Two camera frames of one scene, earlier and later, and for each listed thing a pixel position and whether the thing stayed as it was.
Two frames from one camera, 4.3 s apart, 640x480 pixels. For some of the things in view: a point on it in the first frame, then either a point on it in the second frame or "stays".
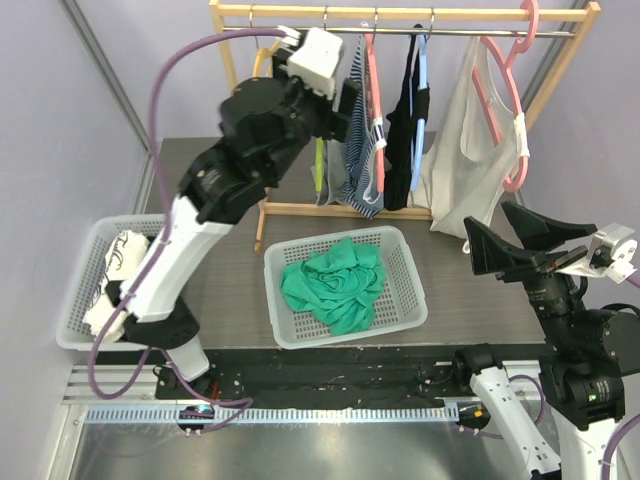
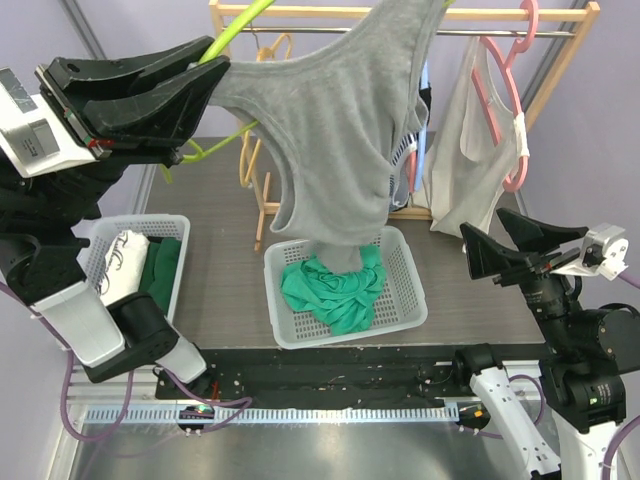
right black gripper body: [538, 262] stays
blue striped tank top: [365, 136] → [399, 191]
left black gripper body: [317, 112] → [68, 114]
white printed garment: [125, 252] stays
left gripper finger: [350, 89] → [165, 113]
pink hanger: [374, 100] → [411, 166]
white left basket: [73, 333] stays
